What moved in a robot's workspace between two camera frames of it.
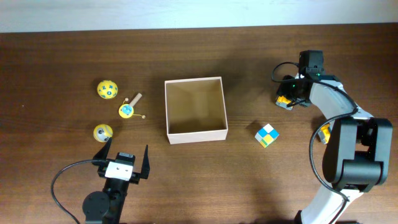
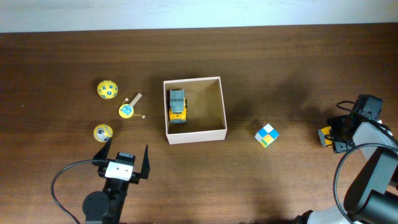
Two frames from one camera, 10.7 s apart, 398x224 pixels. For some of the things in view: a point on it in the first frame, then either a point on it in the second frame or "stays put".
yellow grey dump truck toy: (283, 102) to (178, 110)
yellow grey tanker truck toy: (324, 133) stays put
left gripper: (135, 177) stays put
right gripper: (286, 94) to (339, 134)
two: (266, 135) stays put
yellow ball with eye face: (102, 132) stays put
